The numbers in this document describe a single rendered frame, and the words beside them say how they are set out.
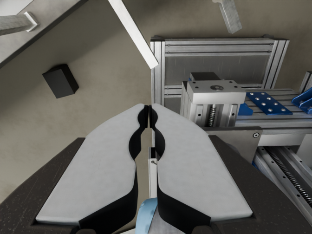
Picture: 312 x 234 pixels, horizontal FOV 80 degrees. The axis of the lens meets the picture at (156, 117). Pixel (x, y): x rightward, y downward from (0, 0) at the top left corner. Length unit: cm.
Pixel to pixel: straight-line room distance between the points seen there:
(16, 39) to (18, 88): 103
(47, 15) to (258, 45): 113
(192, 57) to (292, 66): 87
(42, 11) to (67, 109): 109
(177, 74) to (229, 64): 34
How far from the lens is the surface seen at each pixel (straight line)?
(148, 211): 42
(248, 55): 139
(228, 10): 60
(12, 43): 88
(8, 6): 95
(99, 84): 158
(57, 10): 79
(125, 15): 59
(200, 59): 129
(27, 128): 205
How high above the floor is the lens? 142
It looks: 59 degrees down
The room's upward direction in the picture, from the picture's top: 177 degrees clockwise
